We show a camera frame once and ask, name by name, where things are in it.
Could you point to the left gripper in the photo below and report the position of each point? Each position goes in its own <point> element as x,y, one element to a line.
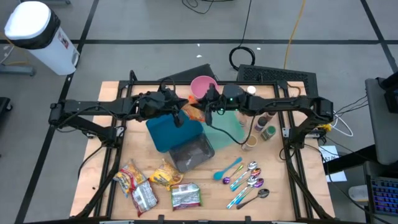
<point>169,102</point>

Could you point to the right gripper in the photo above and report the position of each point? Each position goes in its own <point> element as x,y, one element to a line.
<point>217,102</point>

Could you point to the orange ramen packet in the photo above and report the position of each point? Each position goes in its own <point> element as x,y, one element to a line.
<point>193,114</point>

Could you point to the white lid spice jar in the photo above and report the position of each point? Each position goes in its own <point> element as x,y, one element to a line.
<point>251,90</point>

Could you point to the tan lid spice jar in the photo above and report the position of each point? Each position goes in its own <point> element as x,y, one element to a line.
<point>249,142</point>

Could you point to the green herb spice jar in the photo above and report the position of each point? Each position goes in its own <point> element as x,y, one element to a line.
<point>268,132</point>

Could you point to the teal plastic spoon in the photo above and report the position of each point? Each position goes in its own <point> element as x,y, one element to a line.
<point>217,175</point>

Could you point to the white red ramen packet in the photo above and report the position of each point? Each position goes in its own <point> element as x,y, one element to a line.
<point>143,197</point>

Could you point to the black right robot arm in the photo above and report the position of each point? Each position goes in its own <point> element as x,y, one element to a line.
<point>280,102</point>

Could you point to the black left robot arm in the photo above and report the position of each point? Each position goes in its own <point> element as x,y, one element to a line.
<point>93,107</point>

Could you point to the pink bowl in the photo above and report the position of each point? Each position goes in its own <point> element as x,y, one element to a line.
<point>200,85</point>

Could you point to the black computer tower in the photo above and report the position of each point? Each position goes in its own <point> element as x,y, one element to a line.
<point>192,74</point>

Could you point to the light green plastic bin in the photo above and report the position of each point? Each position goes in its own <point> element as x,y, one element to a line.
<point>225,127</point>

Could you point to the blue plastic bin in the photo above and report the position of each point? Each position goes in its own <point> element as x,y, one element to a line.
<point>169,133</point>

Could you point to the grey translucent plastic bin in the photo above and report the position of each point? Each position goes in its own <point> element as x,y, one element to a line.
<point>192,154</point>

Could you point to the small iridescent purple spoon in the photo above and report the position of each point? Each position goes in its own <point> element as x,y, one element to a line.
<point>226,180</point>

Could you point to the rainbow metal spoon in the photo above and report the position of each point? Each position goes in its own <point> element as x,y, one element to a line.
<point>256,172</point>

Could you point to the purple metal spoon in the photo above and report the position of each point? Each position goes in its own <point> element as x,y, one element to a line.
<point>259,182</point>

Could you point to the dark steel spoon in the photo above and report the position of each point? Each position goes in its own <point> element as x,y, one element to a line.
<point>263,193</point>

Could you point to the white paper sheet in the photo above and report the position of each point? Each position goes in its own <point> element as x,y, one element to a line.
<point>331,152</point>

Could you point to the black desk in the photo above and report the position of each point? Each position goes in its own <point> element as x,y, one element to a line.
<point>351,158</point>

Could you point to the white trash can black bag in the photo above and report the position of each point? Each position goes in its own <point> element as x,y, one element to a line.
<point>40,37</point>

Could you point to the grey metal stand base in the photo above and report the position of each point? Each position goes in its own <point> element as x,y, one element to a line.
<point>18,70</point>

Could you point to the white computer mouse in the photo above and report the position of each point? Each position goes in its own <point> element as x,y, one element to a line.
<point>357,193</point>

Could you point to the black desk device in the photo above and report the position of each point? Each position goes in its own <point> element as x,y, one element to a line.
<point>392,96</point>

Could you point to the RGB backlit keyboard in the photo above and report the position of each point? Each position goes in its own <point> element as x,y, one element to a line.
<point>385,196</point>

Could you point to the black aluminium table frame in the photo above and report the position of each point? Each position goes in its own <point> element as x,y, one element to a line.
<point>146,83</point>

